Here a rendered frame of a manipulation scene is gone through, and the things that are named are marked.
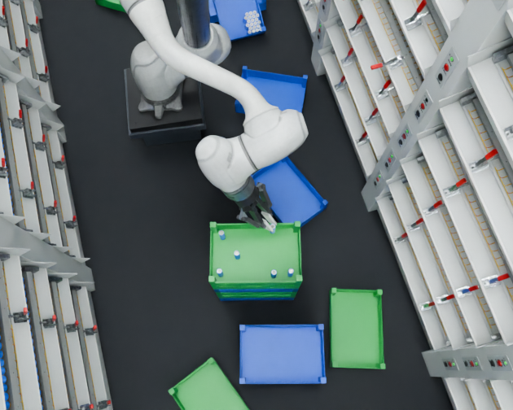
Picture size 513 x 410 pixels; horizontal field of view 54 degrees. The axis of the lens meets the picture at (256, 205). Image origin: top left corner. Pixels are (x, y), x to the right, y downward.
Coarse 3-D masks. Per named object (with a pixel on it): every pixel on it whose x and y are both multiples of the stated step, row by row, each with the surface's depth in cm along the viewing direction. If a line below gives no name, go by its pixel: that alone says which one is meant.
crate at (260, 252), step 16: (224, 224) 170; (240, 224) 170; (288, 224) 170; (224, 240) 174; (240, 240) 174; (256, 240) 174; (272, 240) 174; (288, 240) 174; (224, 256) 172; (240, 256) 172; (256, 256) 172; (272, 256) 172; (288, 256) 172; (224, 272) 170; (240, 272) 170; (256, 272) 170
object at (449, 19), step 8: (432, 0) 121; (440, 0) 118; (448, 0) 117; (456, 0) 117; (464, 0) 115; (440, 8) 118; (448, 8) 117; (456, 8) 116; (440, 16) 120; (448, 16) 116; (456, 16) 116; (448, 24) 116; (448, 32) 118
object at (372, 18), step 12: (360, 0) 164; (372, 12) 162; (372, 24) 161; (384, 24) 159; (384, 36) 159; (384, 48) 158; (396, 48) 156; (408, 48) 155; (384, 60) 157; (396, 72) 155; (420, 72) 152; (396, 84) 154; (408, 84) 153; (408, 96) 152
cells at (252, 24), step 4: (252, 12) 238; (244, 16) 241; (248, 16) 238; (252, 16) 239; (256, 16) 239; (244, 20) 240; (248, 20) 238; (252, 20) 239; (256, 20) 239; (260, 20) 239; (248, 24) 239; (252, 24) 239; (256, 24) 239; (248, 28) 240; (252, 28) 240; (256, 28) 240; (260, 28) 240; (248, 32) 239; (252, 32) 239; (256, 32) 240
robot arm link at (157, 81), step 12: (144, 48) 187; (132, 60) 188; (144, 60) 185; (156, 60) 185; (132, 72) 194; (144, 72) 187; (156, 72) 188; (168, 72) 191; (144, 84) 192; (156, 84) 192; (168, 84) 195; (144, 96) 204; (156, 96) 200; (168, 96) 203
